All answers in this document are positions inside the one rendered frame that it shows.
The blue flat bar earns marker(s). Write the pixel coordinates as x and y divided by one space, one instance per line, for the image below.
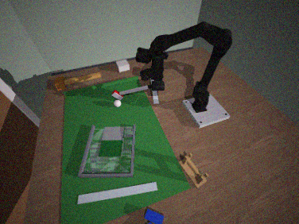
154 217

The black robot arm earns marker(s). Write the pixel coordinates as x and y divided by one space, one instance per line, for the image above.
220 38

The green putting mat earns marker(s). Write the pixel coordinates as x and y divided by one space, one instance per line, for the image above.
154 159

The white golf ball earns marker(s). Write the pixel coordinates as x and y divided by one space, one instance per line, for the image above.
117 103

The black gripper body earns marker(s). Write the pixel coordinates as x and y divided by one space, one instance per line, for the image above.
158 84

